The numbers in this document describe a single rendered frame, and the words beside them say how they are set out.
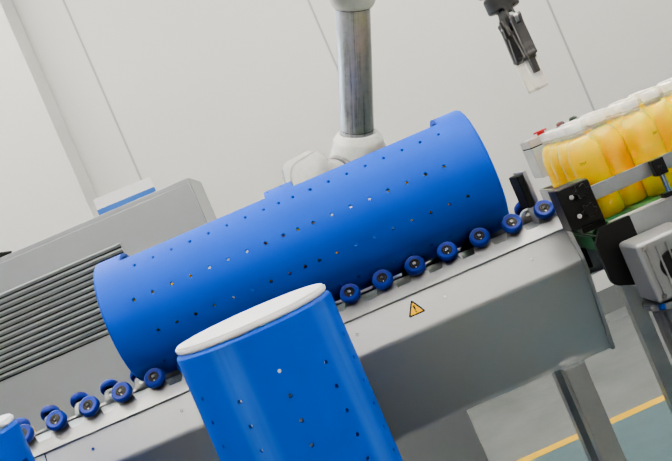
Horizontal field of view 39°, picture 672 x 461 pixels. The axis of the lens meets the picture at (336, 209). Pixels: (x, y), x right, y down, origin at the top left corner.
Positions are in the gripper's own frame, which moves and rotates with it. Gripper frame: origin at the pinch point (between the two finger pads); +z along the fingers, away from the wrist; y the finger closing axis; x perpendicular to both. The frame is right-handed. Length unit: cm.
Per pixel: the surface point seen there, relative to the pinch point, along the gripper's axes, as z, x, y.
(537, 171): 21.3, -1.6, -25.5
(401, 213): 15.5, -40.9, 15.4
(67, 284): -3, -153, -152
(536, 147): 15.5, -0.2, -22.4
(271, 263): 14, -70, 15
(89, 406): 27, -117, 11
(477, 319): 42, -35, 14
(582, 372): 62, -19, 11
